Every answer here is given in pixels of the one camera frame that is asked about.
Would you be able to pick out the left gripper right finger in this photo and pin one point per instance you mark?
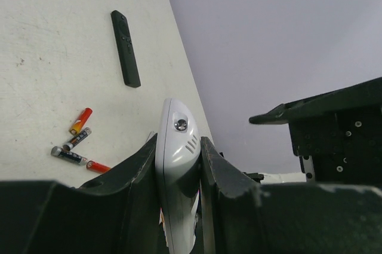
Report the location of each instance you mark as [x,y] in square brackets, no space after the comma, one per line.
[240,215]

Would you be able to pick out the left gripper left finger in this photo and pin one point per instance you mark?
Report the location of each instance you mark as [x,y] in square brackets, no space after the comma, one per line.
[116,212]

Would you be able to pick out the white rounded remote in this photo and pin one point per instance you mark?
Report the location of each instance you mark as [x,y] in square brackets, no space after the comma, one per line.
[178,148]

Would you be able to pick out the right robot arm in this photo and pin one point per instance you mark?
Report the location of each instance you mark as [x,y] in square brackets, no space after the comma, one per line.
[336,135]

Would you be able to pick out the black slim remote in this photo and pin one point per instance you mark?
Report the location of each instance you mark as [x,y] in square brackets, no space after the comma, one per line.
[125,50]

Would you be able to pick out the red orange battery lower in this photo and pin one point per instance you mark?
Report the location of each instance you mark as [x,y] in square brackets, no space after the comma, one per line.
[97,167]

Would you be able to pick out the red orange battery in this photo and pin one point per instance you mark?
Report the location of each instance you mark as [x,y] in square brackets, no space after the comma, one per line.
[97,167]
[79,123]

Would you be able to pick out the dark grey battery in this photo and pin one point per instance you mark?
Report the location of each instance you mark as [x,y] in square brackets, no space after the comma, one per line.
[68,156]
[77,139]

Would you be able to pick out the red orange battery upper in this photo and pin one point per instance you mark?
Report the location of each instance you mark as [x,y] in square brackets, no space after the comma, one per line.
[79,123]

